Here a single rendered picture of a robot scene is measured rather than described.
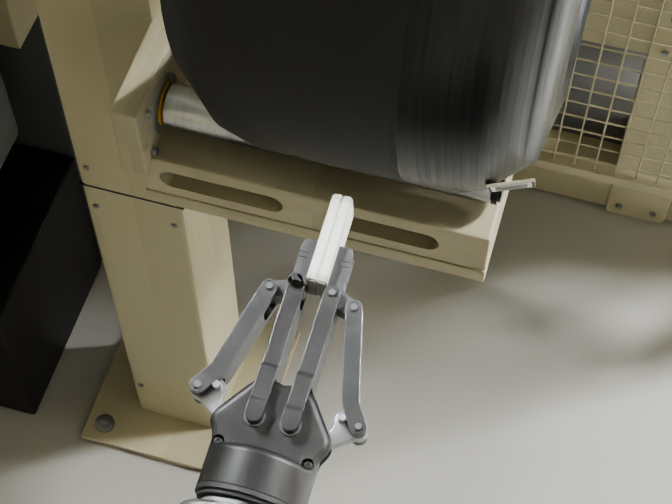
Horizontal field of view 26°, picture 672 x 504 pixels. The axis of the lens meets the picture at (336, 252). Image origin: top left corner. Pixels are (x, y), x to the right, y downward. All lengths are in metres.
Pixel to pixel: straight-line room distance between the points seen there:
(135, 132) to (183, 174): 0.08
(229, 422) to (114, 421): 1.28
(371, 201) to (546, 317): 0.98
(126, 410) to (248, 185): 0.90
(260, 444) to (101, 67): 0.66
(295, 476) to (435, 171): 0.30
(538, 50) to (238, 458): 0.36
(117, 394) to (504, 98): 1.33
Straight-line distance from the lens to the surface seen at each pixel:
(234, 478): 0.95
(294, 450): 0.98
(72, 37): 1.52
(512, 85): 1.06
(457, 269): 1.46
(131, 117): 1.39
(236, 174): 1.44
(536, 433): 2.27
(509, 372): 2.31
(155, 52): 1.43
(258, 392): 0.99
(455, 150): 1.11
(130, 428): 2.26
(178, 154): 1.46
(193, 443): 2.24
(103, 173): 1.71
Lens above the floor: 2.04
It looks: 58 degrees down
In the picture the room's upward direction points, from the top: straight up
